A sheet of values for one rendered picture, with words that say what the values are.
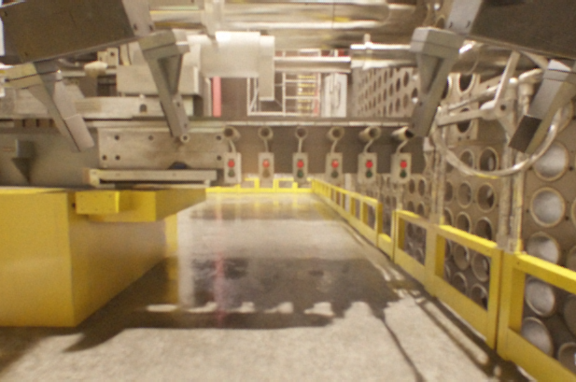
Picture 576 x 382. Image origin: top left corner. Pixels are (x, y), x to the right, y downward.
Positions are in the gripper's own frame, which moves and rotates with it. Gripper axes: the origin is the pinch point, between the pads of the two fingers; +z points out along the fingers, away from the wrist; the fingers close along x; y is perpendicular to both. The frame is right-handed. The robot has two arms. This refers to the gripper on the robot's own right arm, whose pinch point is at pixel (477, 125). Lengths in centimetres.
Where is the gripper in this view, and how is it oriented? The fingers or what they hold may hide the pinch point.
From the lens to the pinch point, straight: 40.6
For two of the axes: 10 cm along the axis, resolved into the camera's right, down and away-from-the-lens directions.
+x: 9.9, 1.2, 1.2
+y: 0.4, 4.7, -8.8
